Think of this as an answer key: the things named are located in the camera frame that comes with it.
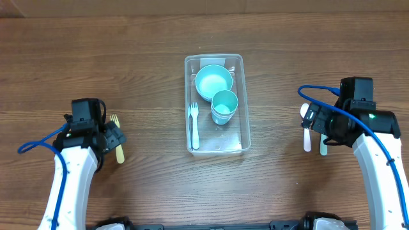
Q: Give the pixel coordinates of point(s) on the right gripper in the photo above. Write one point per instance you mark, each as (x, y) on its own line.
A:
(319, 125)

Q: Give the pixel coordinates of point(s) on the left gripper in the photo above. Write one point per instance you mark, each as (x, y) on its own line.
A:
(115, 136)

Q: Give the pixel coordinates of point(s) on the yellow plastic fork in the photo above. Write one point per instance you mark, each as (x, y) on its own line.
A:
(119, 150)

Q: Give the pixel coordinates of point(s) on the light blue plastic fork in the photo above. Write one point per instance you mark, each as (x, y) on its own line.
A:
(194, 112)

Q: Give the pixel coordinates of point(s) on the green plastic cup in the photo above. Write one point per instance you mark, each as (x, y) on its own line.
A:
(223, 106)

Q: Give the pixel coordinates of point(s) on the light blue bowl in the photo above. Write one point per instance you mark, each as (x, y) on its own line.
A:
(211, 79)

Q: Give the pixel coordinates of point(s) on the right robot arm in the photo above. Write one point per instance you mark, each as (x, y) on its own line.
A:
(375, 139)

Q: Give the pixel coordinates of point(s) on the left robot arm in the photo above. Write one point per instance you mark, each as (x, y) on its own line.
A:
(79, 153)

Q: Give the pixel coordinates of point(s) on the clear plastic container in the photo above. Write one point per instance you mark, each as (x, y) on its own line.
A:
(217, 140)

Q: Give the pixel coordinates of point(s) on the pink plastic spoon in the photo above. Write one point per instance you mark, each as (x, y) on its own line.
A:
(307, 134)

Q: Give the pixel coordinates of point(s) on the green plastic fork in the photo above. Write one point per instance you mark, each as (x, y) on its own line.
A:
(323, 147)

